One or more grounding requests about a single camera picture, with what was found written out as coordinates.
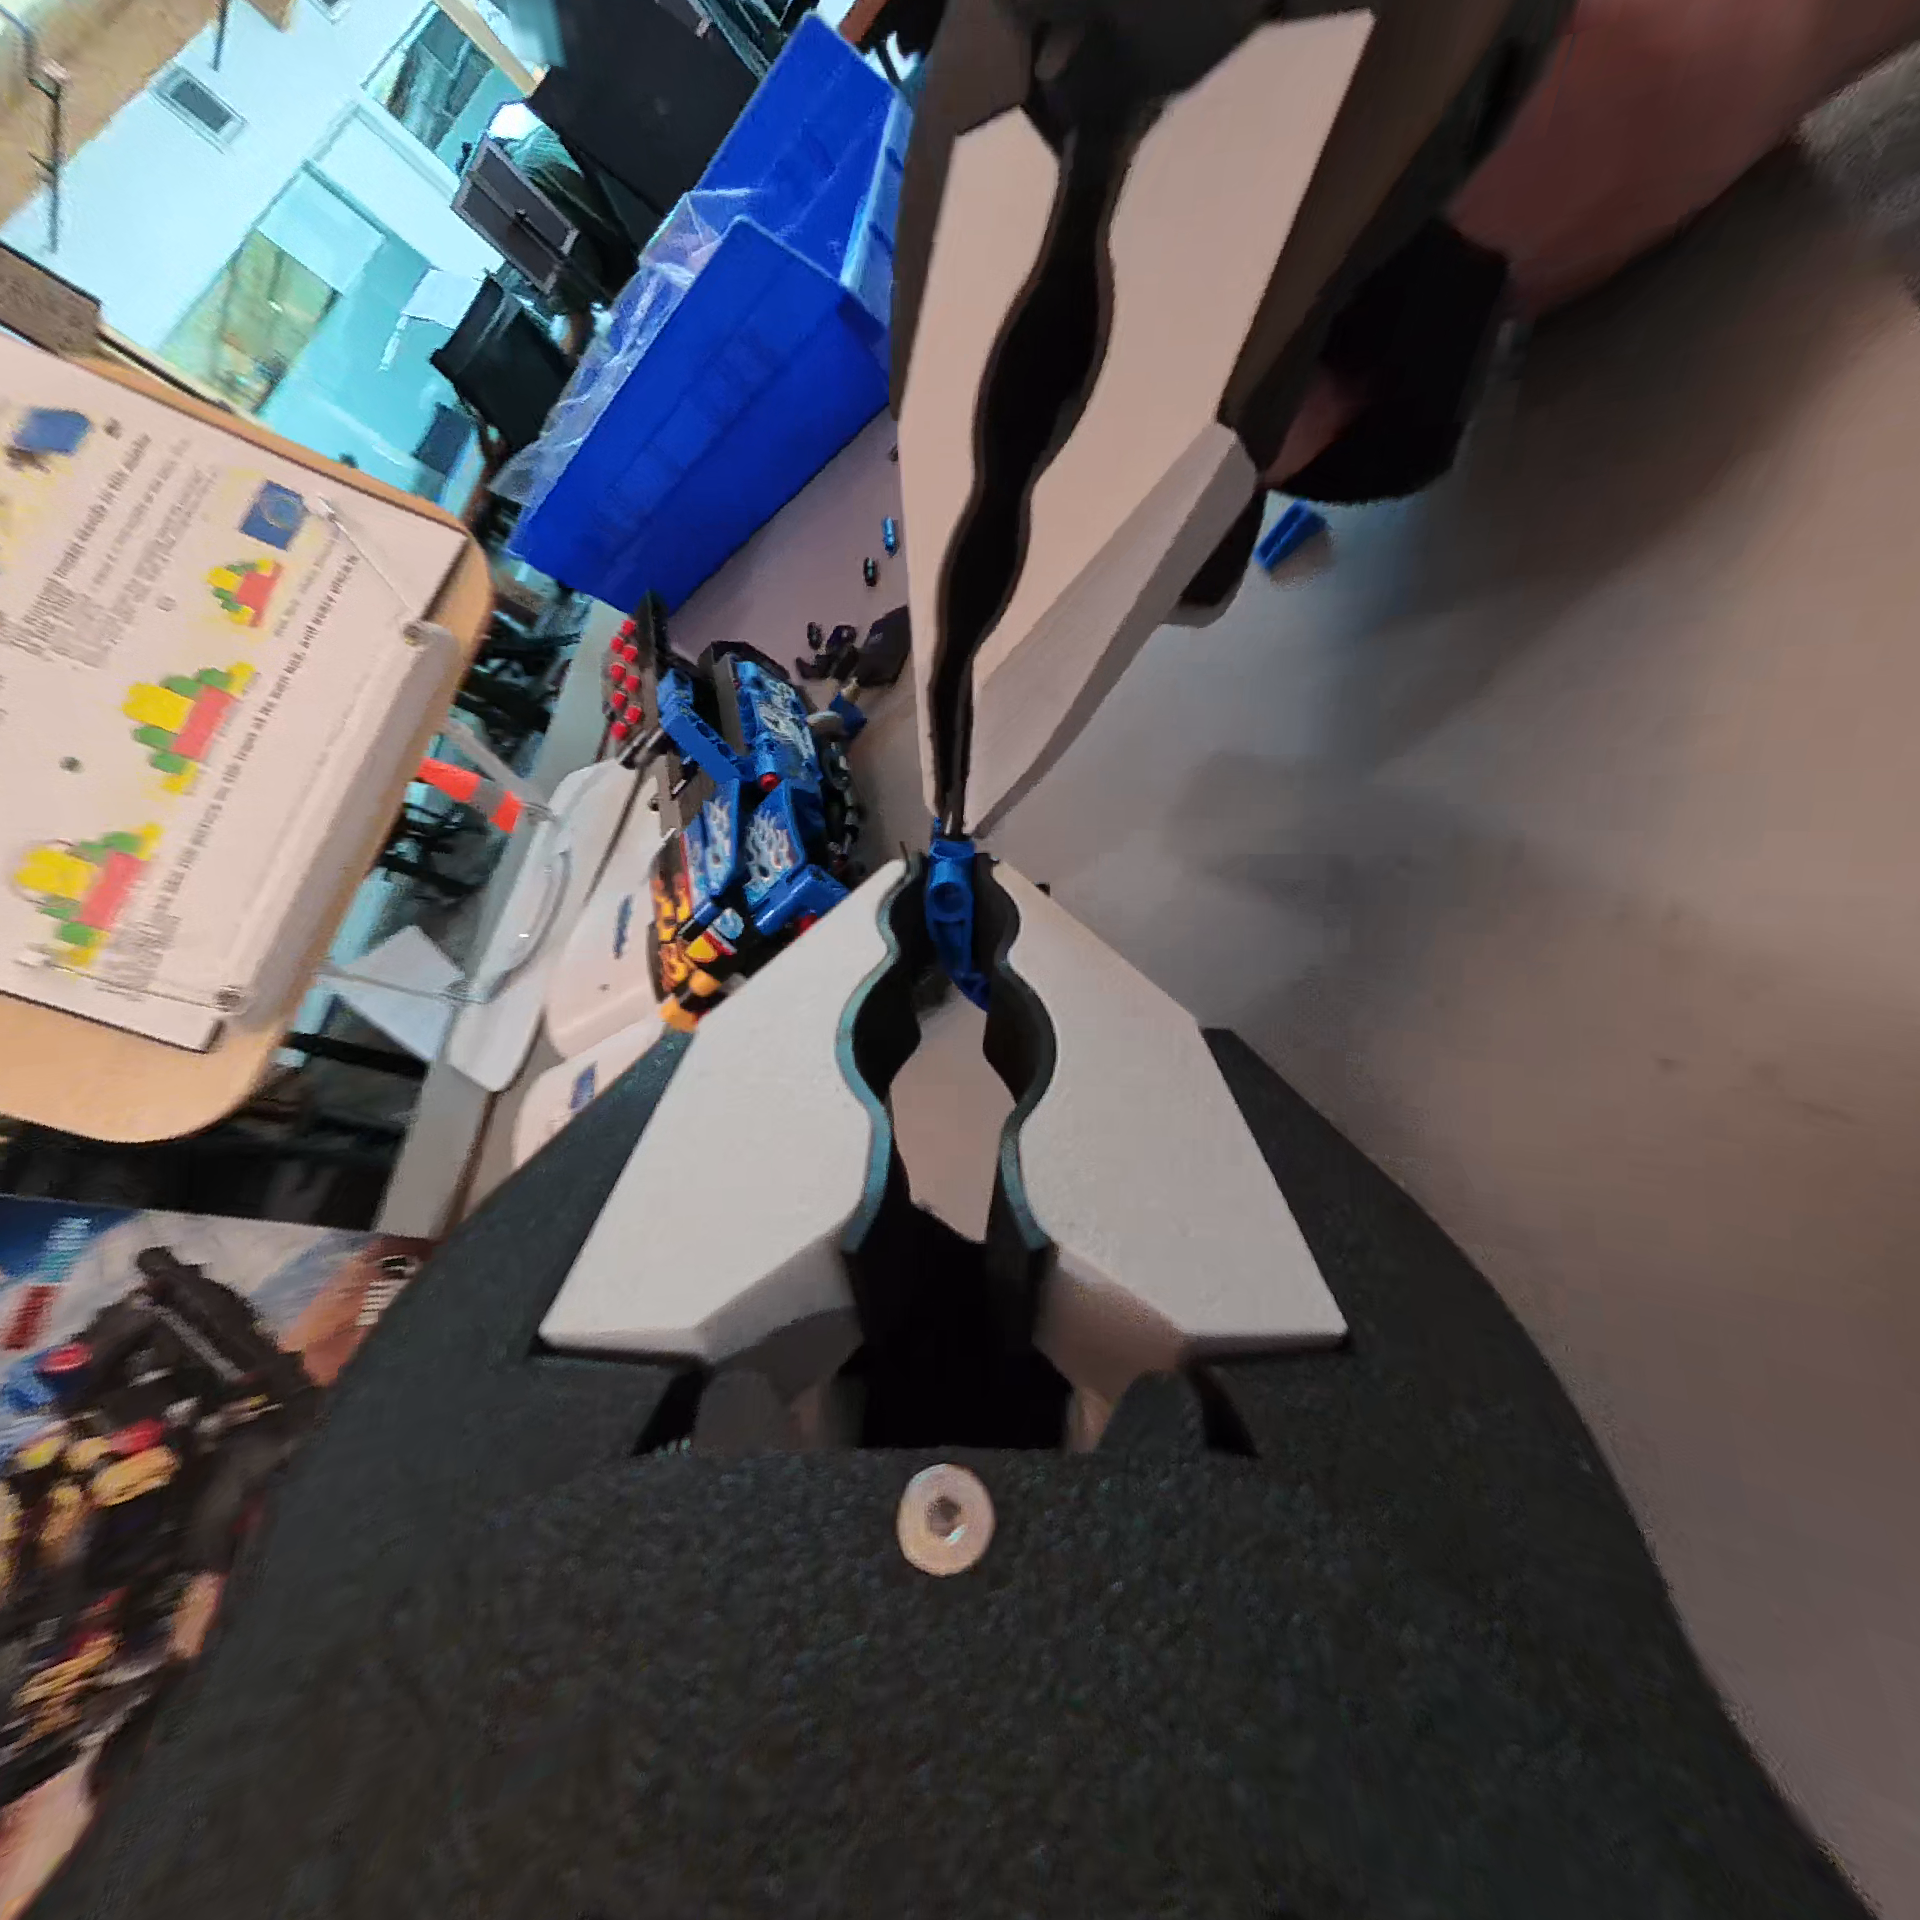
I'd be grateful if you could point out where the orange striped barrier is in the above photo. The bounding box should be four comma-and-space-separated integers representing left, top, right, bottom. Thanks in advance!
410, 757, 527, 832

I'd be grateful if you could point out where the blue flame lego truck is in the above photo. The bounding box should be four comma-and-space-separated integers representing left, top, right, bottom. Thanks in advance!
599, 591, 872, 1029

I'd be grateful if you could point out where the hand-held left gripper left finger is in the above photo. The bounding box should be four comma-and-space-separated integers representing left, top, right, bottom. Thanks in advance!
535, 860, 924, 1449

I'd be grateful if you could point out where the blue plastic bin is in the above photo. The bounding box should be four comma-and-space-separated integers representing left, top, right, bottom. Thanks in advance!
642, 16, 922, 323
506, 215, 899, 619

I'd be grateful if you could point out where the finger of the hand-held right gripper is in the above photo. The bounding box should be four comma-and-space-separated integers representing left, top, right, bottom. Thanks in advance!
892, 97, 1114, 821
937, 6, 1381, 841

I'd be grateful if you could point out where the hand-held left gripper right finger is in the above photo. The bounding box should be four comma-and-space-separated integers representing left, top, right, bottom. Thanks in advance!
976, 860, 1352, 1449

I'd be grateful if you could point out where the lego set box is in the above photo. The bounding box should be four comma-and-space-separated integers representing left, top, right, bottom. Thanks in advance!
0, 1191, 437, 1827

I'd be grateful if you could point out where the instruction sign board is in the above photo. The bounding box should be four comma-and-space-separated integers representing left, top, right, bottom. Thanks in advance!
0, 323, 497, 1144

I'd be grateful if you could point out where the black office chair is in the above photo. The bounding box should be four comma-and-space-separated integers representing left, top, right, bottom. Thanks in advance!
428, 279, 579, 450

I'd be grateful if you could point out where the black monitor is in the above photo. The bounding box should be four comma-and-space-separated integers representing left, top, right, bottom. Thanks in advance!
450, 135, 586, 301

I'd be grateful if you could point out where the blue lego beam piece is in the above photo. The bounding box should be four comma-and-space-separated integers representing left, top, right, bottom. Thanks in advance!
917, 816, 999, 1011

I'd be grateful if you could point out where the lego instruction booklet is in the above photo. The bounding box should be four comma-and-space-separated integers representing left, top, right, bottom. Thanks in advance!
508, 856, 709, 1174

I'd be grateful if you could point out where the person's right hand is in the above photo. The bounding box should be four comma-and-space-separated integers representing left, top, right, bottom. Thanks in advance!
1445, 0, 1920, 316

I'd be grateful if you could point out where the clear plastic bag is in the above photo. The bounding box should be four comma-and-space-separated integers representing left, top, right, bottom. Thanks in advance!
497, 195, 902, 498

